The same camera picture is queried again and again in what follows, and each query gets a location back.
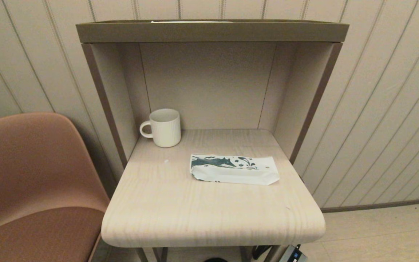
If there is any white horse print pouch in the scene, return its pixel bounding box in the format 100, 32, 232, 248
189, 154, 280, 186

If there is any white ribbed ceramic mug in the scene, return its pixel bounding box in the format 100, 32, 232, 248
139, 108, 182, 148

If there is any beige wooden hutch desk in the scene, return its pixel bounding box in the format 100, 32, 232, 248
75, 19, 349, 262

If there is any grey box with blue label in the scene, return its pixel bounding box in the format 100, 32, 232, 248
278, 245, 308, 262

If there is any brown upholstered chair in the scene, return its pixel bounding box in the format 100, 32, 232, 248
0, 112, 110, 262

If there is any brown wall baseboard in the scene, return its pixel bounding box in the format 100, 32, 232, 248
320, 196, 419, 213

